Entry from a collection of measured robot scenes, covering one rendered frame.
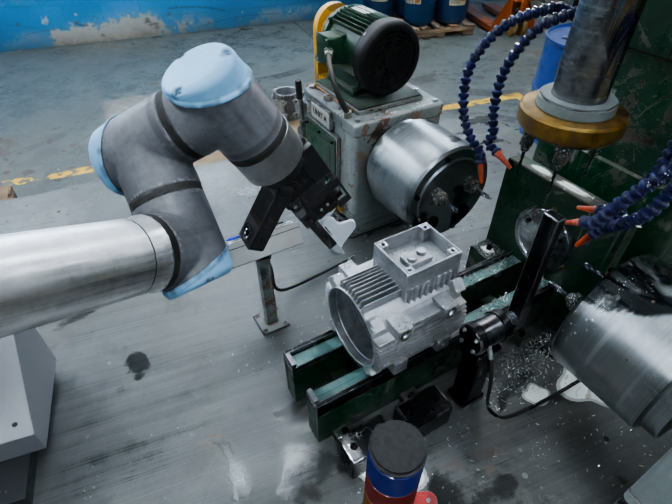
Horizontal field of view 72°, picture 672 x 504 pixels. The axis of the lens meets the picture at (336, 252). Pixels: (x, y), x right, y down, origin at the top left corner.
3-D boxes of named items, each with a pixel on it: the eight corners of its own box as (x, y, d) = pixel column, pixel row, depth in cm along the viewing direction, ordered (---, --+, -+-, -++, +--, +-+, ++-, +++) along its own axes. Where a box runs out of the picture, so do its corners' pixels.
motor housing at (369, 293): (400, 290, 105) (409, 223, 92) (458, 348, 92) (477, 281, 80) (324, 325, 97) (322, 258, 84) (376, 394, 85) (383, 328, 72)
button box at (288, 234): (293, 241, 104) (287, 219, 103) (305, 243, 98) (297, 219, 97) (221, 267, 98) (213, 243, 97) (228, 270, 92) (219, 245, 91)
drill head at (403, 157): (405, 165, 146) (414, 88, 130) (488, 227, 122) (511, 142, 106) (337, 187, 137) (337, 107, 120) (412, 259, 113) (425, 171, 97)
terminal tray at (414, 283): (420, 249, 92) (425, 220, 87) (457, 282, 85) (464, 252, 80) (370, 271, 87) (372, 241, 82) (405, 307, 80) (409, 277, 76)
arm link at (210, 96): (157, 62, 54) (227, 19, 51) (223, 134, 64) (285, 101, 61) (150, 111, 49) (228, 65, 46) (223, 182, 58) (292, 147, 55)
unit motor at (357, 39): (354, 126, 160) (358, -10, 132) (412, 169, 139) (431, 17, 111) (288, 144, 151) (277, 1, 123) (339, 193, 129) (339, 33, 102)
